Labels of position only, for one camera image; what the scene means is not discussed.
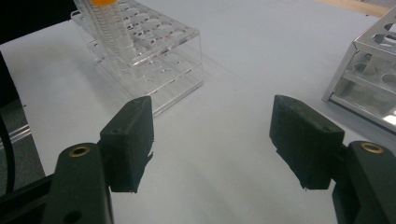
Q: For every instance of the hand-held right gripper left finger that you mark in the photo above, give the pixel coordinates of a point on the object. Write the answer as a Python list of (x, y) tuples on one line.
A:
[(127, 146)]

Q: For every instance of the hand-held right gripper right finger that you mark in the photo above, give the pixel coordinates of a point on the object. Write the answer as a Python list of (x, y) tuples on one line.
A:
[(305, 143)]

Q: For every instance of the clear acrylic tube rack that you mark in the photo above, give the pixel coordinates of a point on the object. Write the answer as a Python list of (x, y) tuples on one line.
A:
[(174, 62)]

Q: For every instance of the metal tube rack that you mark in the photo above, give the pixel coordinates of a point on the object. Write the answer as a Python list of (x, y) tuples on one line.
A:
[(370, 49)]

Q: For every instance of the orange capped test tube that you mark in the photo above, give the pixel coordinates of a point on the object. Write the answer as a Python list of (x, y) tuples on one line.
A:
[(109, 31)]

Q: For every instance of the aluminium floor rail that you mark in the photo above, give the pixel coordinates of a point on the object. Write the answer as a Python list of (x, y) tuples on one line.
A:
[(15, 134)]

